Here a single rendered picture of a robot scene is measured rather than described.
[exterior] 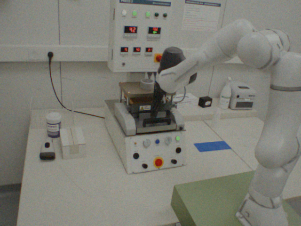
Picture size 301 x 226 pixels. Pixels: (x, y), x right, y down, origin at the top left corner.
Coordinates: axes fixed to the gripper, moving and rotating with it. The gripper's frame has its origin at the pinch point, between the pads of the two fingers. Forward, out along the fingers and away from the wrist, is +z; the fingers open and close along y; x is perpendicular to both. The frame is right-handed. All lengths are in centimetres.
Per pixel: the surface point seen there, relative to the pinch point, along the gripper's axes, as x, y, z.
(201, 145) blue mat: 36.5, 5.9, 27.1
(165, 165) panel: 4.0, 20.4, 19.6
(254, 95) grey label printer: 100, -30, 22
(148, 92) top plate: -1.4, -9.5, -5.6
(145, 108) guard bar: -3.6, -4.0, 0.9
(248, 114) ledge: 97, -22, 35
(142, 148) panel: -8.0, 13.0, 12.1
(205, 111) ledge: 60, -30, 35
